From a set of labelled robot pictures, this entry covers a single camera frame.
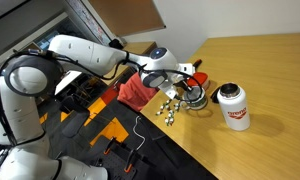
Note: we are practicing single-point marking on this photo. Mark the small black box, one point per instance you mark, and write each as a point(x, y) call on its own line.
point(115, 44)

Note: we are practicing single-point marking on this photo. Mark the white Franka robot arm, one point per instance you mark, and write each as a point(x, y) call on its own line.
point(90, 51)

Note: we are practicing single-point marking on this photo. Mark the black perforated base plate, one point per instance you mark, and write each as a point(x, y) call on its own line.
point(116, 164)

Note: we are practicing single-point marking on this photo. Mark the brown cork board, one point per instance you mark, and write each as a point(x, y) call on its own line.
point(126, 16)

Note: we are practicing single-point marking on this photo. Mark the black orange clamp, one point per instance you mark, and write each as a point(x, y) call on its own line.
point(129, 163)
point(108, 146)

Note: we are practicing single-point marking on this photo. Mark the framed printed wall board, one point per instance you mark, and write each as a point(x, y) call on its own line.
point(90, 20)

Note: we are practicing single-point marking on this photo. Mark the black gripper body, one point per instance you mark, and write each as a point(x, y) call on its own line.
point(182, 84)

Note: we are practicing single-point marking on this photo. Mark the red bowl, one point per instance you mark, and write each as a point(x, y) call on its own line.
point(200, 80)

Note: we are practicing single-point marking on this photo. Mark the white bottle with red print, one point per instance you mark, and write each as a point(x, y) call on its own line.
point(236, 111)

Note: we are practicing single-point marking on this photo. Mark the salmon red towel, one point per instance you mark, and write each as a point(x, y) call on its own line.
point(133, 95)

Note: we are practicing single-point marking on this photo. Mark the black bottle lid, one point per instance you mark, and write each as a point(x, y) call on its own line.
point(215, 95)

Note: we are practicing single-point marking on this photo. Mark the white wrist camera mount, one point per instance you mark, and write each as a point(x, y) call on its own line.
point(166, 88)

